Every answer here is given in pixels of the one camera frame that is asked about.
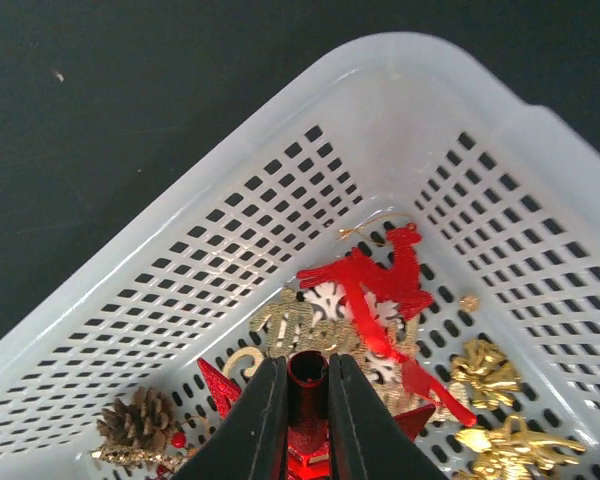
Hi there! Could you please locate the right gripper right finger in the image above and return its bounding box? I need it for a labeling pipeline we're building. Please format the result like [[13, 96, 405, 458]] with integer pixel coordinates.
[[328, 354, 445, 480]]

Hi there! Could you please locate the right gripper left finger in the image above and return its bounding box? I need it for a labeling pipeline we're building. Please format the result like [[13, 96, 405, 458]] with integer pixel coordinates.
[[173, 358, 288, 479]]

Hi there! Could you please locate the red glitter star topper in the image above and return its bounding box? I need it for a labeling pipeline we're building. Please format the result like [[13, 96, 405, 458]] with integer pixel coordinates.
[[196, 349, 437, 480]]

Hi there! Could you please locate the white perforated plastic basket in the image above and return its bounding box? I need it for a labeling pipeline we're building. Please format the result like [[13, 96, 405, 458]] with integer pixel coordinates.
[[0, 34, 600, 479]]

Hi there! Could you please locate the gold merry christmas sign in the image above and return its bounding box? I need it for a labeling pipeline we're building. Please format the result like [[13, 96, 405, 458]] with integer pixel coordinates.
[[222, 282, 430, 416]]

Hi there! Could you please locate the red berry sprig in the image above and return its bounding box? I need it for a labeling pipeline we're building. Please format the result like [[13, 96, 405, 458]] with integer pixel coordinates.
[[155, 432, 198, 479]]

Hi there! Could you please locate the red ribbon bow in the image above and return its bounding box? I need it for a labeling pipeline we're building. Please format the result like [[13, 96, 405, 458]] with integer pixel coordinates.
[[347, 279, 479, 429]]

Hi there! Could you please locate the brown pine cone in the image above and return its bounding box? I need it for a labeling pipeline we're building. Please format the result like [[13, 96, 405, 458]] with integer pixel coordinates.
[[97, 387, 178, 452]]

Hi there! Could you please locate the gold bow ornament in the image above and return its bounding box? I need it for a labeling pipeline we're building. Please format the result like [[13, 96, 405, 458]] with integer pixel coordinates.
[[451, 338, 521, 410]]

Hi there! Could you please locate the white snowflake ornament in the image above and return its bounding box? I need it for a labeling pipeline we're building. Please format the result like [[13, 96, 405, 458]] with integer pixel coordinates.
[[296, 282, 400, 385]]

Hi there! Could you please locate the red glitter reindeer ornament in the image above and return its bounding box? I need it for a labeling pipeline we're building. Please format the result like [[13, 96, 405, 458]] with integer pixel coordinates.
[[296, 223, 433, 320]]

